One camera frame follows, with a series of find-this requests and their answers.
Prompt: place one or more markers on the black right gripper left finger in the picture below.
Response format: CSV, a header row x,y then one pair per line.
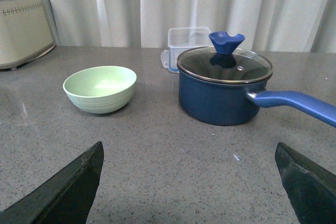
x,y
67,197

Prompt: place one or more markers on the blue saucepan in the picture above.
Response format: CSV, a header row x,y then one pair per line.
x,y
234,104

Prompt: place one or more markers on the clear plastic food container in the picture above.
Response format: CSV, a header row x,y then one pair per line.
x,y
182,39

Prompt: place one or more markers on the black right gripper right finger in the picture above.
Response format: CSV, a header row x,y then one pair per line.
x,y
309,187

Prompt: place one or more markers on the green bowl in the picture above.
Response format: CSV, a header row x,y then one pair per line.
x,y
102,89

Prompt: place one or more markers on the white curtain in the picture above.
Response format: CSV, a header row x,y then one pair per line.
x,y
268,25

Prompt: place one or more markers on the cream toaster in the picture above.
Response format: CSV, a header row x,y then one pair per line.
x,y
25,32

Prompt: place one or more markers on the glass lid with blue knob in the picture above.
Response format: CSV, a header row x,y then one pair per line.
x,y
224,62

